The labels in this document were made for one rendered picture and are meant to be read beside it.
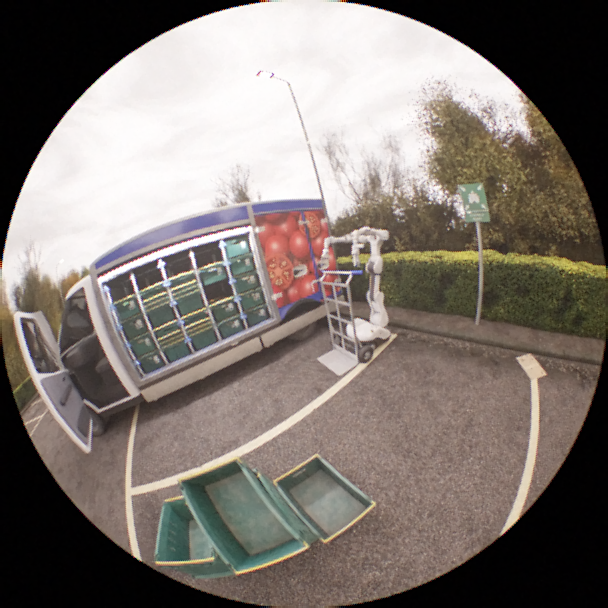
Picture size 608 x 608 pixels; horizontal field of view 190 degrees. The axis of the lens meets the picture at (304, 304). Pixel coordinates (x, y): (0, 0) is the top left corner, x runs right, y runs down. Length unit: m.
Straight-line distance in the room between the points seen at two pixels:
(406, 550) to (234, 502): 1.14
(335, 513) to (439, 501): 0.74
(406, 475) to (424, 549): 0.68
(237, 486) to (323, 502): 0.66
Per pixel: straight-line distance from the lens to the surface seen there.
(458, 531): 1.74
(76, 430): 2.92
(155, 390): 2.96
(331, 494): 1.63
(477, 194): 3.06
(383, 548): 1.61
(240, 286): 2.78
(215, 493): 1.35
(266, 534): 1.30
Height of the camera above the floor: 1.59
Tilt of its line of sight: 17 degrees down
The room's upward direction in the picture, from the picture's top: 14 degrees counter-clockwise
